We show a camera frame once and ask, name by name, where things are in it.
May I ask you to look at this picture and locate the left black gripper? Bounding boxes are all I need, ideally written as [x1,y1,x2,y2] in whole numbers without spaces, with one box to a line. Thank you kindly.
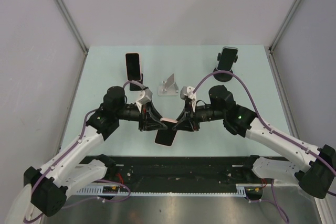
[115,101,167,132]

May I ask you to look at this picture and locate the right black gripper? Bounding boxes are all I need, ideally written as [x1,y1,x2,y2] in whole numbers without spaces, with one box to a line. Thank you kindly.
[173,100,225,132]

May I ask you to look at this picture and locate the pink phone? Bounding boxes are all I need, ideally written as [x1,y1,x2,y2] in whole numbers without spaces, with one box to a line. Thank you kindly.
[125,52,142,81]
[154,118,177,146]

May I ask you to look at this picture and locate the white silver phone stand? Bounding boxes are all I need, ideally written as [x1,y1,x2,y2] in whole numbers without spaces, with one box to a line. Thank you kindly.
[157,74,179,96]

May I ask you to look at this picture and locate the black phone stand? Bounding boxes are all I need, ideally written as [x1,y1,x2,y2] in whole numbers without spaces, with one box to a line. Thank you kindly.
[129,74,143,91]

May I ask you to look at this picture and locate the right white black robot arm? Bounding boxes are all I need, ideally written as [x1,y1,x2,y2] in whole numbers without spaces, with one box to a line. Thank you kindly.
[173,85,335,199]

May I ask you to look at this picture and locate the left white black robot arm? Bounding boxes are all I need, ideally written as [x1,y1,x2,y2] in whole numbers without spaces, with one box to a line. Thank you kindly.
[24,86,167,217]

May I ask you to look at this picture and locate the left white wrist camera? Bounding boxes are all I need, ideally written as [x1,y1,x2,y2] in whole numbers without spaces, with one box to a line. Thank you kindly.
[135,88,152,112]

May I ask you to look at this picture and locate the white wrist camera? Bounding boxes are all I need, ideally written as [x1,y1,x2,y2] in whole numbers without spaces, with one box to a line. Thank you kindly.
[180,86,197,112]
[135,88,152,112]

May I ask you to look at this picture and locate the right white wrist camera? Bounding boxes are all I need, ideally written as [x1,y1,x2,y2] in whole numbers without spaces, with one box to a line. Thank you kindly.
[180,86,197,112]

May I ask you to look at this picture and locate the black round-base phone mount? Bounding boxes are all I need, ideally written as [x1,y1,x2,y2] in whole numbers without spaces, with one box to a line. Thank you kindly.
[213,67,233,82]

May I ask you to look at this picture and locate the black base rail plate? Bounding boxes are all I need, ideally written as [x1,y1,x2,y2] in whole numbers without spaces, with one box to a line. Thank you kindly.
[54,155,288,193]

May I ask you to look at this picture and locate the white phone in car mount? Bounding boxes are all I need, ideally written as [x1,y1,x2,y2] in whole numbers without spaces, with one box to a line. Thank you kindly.
[216,47,238,71]

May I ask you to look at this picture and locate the white slotted cable duct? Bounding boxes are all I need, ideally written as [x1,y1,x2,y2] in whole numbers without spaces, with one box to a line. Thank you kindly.
[76,184,263,197]

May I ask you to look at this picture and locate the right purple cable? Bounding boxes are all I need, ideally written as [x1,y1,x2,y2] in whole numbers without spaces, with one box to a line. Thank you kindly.
[193,71,336,223]

